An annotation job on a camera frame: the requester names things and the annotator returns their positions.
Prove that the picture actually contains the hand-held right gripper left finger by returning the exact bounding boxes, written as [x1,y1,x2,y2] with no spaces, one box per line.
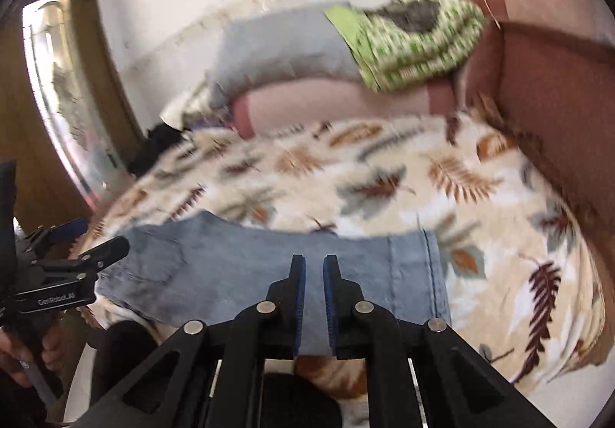
[79,255,308,428]

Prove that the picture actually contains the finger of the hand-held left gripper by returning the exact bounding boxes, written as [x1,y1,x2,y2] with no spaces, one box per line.
[19,218,86,260]
[36,236,130,282]

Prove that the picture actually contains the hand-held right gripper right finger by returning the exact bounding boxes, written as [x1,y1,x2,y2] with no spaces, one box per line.
[323,255,549,428]

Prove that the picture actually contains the blue denim pants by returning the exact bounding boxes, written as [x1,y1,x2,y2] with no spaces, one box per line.
[93,211,452,356]

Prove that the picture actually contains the person's left hand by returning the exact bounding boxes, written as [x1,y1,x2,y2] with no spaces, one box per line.
[0,318,65,386]

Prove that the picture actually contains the person's right leg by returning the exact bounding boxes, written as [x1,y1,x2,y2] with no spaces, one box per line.
[263,373,343,428]

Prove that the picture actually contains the person's leg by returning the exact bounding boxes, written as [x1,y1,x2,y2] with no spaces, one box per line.
[263,373,343,428]
[89,320,166,412]

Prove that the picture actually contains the person's left leg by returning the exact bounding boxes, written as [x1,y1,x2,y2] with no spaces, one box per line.
[89,320,166,412]

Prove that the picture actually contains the black cloth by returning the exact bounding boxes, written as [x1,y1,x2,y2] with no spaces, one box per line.
[127,123,183,179]

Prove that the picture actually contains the leaf print blanket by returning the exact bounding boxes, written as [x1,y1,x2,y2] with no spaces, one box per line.
[67,113,606,402]

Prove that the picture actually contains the wooden door with glass pane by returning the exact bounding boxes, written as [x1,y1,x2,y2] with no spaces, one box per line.
[0,0,145,227]

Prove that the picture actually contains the cream cloth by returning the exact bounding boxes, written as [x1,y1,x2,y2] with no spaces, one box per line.
[161,84,217,131]

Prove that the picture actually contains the grey quilted pillow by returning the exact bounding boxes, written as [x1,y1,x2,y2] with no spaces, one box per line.
[206,5,361,109]

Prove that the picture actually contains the green patterned blanket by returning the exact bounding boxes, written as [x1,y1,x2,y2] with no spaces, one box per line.
[324,0,486,95]

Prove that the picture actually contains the dark grey cloth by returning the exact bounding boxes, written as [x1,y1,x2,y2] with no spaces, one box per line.
[370,0,440,32]

